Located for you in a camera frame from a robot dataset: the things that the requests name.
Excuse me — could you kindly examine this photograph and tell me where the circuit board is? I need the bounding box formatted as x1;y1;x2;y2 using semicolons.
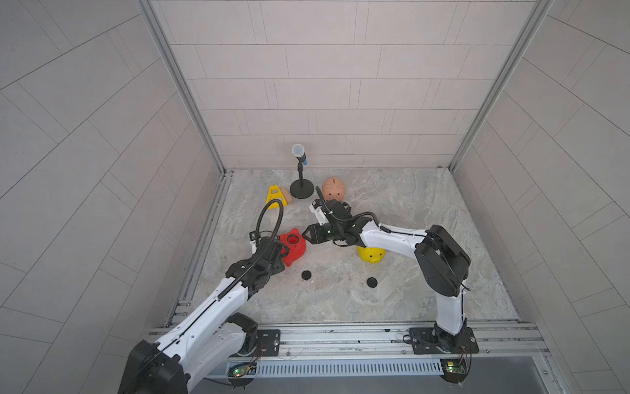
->
226;363;258;380
441;359;469;384

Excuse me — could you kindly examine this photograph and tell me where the red piggy bank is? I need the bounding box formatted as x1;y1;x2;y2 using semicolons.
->
280;228;306;267

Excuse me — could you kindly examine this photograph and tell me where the aluminium mounting rail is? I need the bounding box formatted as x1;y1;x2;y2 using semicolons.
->
137;319;550;364

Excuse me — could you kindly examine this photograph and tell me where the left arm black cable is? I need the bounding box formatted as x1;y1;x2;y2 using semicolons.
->
218;199;285;299

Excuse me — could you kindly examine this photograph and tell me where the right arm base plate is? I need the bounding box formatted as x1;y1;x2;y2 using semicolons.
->
409;325;479;355

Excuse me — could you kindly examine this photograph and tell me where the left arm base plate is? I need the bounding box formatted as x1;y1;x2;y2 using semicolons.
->
234;329;282;358

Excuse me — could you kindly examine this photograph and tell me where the left circuit board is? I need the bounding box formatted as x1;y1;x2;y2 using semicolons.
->
226;363;258;380

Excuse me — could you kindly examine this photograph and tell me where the small wooden block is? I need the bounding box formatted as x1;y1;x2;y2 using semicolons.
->
281;187;294;205

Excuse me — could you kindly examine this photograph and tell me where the yellow triangular block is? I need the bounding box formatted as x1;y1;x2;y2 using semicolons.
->
266;185;288;208

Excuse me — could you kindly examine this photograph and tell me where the pink piggy bank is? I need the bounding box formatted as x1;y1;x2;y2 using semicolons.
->
322;177;346;201

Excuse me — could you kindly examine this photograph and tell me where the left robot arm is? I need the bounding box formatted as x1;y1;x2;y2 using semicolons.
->
118;236;285;393

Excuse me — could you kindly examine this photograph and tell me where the yellow piggy bank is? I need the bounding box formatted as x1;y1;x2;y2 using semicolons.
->
357;246;386;264

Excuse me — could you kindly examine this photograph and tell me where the right circuit board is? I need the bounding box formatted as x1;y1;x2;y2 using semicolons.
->
441;359;469;384

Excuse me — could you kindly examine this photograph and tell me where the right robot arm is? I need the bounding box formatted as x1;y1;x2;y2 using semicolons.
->
302;197;479;355

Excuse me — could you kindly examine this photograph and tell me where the black microphone stand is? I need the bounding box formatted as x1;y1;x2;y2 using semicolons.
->
290;144;314;200

